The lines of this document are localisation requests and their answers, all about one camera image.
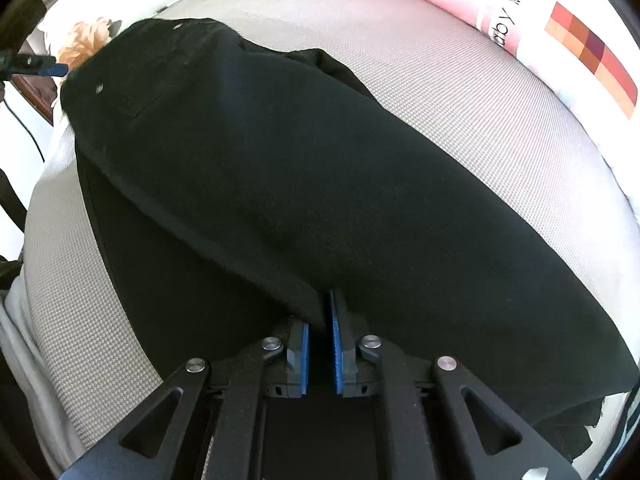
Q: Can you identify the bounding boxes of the black pants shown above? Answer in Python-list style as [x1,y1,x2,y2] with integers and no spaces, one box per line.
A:
[61,20,639,455]

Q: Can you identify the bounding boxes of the dark red wooden furniture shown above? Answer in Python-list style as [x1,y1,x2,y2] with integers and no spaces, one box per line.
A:
[11,75,58,125]

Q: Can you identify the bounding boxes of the beige textured bed sheet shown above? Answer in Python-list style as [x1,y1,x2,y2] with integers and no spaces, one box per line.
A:
[13,0,639,474]

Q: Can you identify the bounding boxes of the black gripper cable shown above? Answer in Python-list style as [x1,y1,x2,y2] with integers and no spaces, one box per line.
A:
[2,98,47,164]

